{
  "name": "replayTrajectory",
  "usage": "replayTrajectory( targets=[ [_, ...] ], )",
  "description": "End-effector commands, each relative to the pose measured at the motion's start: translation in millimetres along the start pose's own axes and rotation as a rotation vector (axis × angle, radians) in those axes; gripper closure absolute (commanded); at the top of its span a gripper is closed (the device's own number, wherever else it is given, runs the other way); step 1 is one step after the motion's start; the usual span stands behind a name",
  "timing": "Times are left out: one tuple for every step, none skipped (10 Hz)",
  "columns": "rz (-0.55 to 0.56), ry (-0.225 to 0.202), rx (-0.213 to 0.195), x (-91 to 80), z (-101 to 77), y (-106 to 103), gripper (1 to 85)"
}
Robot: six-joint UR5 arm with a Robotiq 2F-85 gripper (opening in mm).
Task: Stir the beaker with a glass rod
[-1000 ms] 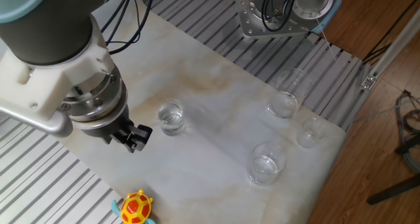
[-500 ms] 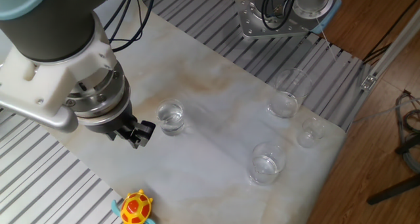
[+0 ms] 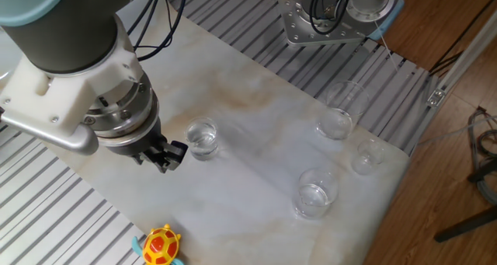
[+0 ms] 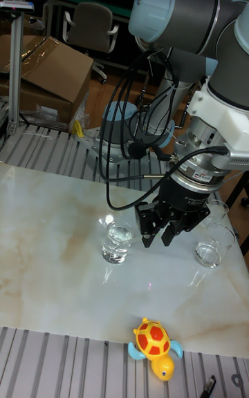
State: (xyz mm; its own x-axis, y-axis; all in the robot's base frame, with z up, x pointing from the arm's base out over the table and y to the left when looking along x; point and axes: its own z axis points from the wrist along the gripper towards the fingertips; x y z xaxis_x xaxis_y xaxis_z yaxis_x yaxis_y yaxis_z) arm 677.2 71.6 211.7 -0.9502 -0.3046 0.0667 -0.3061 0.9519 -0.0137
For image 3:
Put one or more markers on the aluminium frame bar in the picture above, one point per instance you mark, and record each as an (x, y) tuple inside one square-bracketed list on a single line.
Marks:
[(462, 63)]

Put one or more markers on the tiny empty glass beaker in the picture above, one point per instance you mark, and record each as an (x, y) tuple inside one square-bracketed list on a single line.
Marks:
[(365, 162)]

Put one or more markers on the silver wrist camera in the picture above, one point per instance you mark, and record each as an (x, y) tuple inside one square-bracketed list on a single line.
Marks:
[(74, 142)]

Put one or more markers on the medium glass beaker with water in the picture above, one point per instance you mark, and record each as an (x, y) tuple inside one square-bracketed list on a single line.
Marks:
[(312, 199)]

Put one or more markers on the yellow orange toy turtle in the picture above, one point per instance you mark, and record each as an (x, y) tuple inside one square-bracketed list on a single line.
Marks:
[(161, 247)]

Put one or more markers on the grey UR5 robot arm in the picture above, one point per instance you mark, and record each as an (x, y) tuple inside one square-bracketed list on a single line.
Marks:
[(62, 35)]

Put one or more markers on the small water-filled glass beaker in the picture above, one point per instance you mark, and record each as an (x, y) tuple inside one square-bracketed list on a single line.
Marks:
[(202, 148)]

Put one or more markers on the black stand leg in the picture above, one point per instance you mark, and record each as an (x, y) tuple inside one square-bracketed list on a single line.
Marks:
[(483, 171), (466, 224)]

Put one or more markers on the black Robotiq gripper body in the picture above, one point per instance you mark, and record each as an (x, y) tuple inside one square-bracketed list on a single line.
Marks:
[(137, 142)]

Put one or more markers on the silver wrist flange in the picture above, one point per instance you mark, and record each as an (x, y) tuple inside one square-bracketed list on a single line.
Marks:
[(124, 109)]

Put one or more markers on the large glass beaker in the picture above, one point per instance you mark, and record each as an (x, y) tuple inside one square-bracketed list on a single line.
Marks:
[(336, 121)]

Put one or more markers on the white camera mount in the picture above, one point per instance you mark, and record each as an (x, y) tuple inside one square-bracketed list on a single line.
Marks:
[(62, 98)]

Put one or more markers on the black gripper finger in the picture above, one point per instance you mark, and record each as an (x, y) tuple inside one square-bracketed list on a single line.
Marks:
[(176, 151), (159, 162)]

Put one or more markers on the marble pattern table mat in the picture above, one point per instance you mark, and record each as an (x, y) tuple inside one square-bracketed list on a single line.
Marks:
[(240, 187)]

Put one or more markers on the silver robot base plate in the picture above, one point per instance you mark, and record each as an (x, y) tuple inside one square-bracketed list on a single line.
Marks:
[(306, 28)]

